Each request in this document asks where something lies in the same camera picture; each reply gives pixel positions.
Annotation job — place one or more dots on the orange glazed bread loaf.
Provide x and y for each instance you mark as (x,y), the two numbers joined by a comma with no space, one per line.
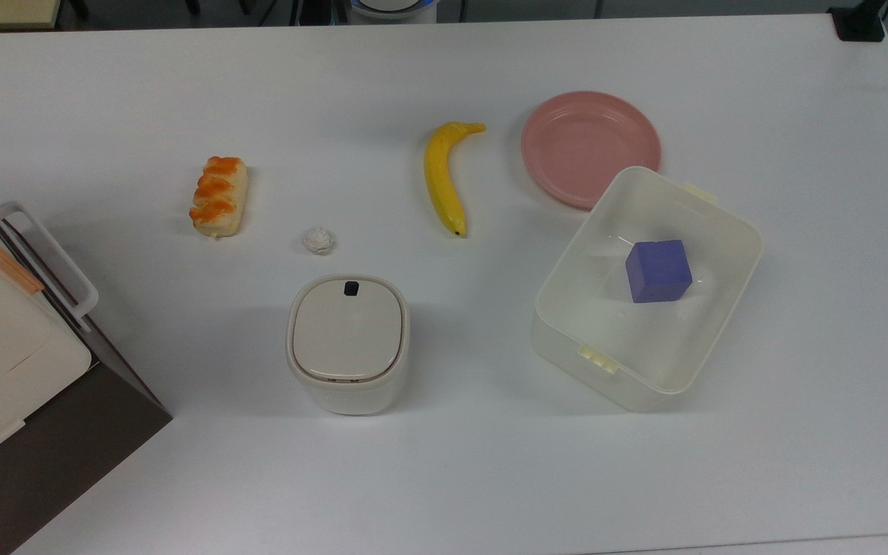
(218,196)

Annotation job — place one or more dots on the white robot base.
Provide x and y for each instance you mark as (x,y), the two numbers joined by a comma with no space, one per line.
(394,8)

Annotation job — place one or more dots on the pink round plate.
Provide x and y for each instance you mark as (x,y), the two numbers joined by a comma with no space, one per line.
(583,142)

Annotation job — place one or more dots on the yellow banana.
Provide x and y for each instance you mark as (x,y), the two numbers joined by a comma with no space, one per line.
(442,181)

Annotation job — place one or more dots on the white lidded trash bin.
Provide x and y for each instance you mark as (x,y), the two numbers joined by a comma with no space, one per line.
(347,343)

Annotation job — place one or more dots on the crumpled white paper ball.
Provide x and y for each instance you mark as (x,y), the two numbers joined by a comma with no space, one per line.
(318,241)

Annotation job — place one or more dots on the purple cube block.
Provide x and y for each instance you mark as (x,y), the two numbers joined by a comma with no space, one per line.
(657,270)

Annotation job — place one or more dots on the clear plastic storage container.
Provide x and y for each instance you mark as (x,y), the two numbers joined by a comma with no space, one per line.
(667,347)

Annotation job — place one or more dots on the white and brown oven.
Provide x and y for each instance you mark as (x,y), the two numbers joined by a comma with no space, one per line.
(5,370)

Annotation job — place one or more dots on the black table clamp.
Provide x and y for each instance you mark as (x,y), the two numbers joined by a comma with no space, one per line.
(860,23)

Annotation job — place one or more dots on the beige wooden side table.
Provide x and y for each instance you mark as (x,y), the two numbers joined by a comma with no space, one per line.
(1,11)

